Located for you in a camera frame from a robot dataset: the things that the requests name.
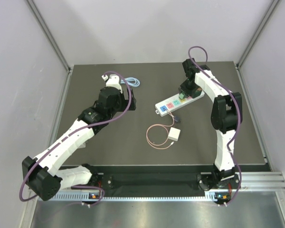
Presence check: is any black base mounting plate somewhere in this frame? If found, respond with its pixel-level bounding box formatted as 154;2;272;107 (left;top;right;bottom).
71;163;240;190

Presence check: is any left aluminium frame post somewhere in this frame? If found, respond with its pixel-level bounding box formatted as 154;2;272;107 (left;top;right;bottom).
25;0;73;74

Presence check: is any white multicolour power strip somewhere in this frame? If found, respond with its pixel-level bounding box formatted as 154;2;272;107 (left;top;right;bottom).
155;91;205;117

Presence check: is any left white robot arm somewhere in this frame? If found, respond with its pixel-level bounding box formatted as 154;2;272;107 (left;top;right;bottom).
19;86;136;202

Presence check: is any white charger block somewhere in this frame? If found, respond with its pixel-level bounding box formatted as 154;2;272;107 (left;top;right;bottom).
168;127;181;142

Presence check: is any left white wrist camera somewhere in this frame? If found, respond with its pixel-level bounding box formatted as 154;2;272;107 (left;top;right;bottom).
102;74;123;93

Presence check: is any pink usb cable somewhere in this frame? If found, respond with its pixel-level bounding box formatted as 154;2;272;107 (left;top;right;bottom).
146;111;181;150

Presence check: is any light green plug adapter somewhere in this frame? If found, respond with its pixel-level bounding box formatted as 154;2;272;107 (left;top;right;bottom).
179;93;186;100

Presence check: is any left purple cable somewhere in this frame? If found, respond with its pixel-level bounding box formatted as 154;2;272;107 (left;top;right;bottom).
19;71;133;202

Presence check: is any light blue power strip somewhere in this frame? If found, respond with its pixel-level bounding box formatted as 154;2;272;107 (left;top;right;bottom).
120;77;141;87

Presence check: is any aluminium frame post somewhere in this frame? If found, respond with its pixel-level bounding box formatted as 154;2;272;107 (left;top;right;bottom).
235;0;282;69
25;0;73;74

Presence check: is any slotted cable duct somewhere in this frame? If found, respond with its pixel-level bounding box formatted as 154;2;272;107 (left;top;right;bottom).
54;191;231;202

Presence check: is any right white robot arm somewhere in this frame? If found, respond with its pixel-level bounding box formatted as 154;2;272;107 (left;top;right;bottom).
179;59;242;190

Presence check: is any right aluminium frame post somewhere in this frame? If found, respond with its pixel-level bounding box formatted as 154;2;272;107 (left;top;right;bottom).
235;0;282;69

